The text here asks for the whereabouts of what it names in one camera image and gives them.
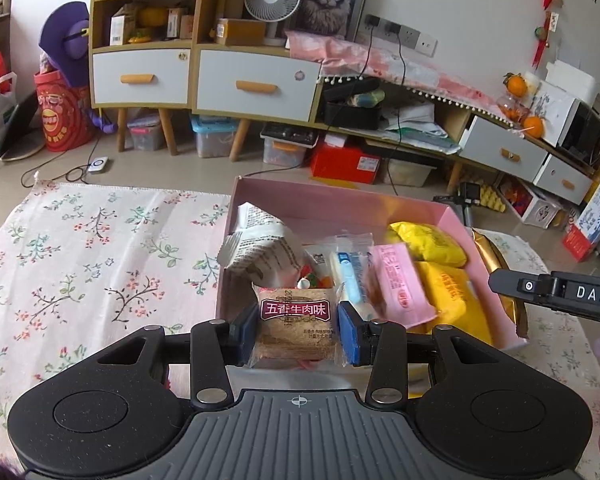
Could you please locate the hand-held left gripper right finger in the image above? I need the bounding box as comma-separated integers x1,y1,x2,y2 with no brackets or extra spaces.
337,301,531,407

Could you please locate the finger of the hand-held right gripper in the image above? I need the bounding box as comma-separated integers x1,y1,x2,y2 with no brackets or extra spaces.
489,269,551,306

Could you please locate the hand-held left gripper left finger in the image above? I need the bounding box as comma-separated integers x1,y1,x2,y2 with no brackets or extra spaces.
70,304,260,409

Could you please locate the brown cracker packet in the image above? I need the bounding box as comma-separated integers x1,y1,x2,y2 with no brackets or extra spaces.
249,286,342,367

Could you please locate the pink cardboard box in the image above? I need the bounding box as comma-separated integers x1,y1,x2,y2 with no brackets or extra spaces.
215,176,529,352

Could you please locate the red carton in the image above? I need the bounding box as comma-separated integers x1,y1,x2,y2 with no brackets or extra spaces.
562,220,598,262

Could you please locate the white blue snack packet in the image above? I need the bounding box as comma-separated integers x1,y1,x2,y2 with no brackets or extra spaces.
330,232,376,318

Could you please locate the pink wafer packet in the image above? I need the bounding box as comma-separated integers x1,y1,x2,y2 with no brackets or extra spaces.
367,242,439,325

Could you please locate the white patterned carton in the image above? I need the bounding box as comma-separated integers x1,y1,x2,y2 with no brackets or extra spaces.
500,175,563,228

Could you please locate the white grey-print snack packet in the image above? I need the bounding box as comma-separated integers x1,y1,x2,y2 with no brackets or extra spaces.
217,201,306,288

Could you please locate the black stand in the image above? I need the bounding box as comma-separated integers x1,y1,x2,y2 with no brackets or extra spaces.
432,182,481,226

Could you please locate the low wooden media cabinet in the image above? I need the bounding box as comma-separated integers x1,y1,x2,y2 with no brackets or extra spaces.
315,75,596,206

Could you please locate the clear plastic tub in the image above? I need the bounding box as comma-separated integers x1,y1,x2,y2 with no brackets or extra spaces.
387,157,438,188

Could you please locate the black microwave oven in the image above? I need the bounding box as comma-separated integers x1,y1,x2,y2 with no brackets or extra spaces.
555,100,600,166

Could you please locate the red flat box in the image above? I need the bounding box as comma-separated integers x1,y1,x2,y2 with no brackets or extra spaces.
310,135,381,184

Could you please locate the white printed box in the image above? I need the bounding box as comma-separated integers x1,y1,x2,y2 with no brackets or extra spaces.
530,82,581,146

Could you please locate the pile of white documents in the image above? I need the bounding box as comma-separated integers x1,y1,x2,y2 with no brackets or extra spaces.
380,102,461,151

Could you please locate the grey-lid storage bin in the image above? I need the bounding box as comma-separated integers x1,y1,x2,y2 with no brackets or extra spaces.
262,125,316,166

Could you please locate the blue-lid storage bin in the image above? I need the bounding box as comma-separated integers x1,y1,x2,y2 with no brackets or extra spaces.
190,116,238,158

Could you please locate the white foam box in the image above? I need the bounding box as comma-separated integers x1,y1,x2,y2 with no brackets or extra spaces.
545,60,600,106

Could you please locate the clear storage bin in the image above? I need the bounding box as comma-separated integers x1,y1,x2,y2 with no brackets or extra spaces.
127,115,163,151

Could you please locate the black storage box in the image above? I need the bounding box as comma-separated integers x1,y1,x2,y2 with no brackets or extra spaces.
324,80,382,131

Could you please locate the wooden drawer cabinet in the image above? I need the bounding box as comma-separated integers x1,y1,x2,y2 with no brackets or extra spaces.
192,42,323,161

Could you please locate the pink cloth runner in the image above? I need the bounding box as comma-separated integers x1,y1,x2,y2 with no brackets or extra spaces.
285,30,516,123

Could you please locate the red gift bag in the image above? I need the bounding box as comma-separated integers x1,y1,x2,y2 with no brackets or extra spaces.
34,70,96,153

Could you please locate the black flat board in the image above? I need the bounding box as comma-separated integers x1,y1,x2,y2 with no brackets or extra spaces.
0,92,46,161

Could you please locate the small cardboard box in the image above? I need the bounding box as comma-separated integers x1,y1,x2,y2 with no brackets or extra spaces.
216,18,267,46

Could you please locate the orange toy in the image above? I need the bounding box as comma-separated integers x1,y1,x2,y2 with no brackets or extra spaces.
130,7,163,43

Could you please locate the small white box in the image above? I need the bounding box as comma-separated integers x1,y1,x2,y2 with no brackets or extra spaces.
110,12,136,46

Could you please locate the framed cat picture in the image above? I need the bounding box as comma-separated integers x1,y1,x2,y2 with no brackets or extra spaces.
289,0,374,42

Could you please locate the purple plush toy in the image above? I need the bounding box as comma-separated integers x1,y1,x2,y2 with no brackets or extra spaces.
39,2,92,86

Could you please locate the black power cable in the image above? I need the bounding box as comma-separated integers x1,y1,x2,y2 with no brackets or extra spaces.
387,30,408,193
327,22,376,113

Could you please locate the wall power outlet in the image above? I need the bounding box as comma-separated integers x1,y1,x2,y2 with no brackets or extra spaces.
362,14,438,57

